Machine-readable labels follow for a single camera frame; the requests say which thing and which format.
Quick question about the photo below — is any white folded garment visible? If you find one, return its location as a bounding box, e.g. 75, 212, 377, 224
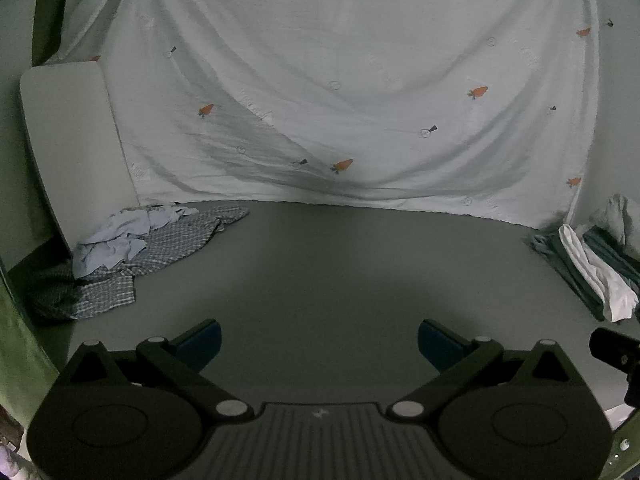
558, 224, 640, 324

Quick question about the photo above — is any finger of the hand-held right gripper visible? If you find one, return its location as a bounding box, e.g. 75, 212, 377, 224
589, 327, 640, 376

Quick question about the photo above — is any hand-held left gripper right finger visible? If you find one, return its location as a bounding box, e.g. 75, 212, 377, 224
385, 318, 589, 424

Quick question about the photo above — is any white carrot-print sheet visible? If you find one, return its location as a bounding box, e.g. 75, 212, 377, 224
45, 0, 617, 227

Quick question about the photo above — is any light blue shirt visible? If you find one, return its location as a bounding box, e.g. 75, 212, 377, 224
72, 204, 201, 279

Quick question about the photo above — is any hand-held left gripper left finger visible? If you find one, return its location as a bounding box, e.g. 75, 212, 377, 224
59, 318, 254, 424

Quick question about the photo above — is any light grey garment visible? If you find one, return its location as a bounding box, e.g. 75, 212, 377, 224
589, 193, 640, 257

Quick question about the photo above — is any green cloth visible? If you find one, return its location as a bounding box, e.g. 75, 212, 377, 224
0, 259, 67, 433

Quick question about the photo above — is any checkered shirt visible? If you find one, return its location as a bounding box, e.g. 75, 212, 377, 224
29, 205, 251, 322

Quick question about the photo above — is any white rounded board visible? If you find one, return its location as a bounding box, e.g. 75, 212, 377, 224
20, 60, 142, 257

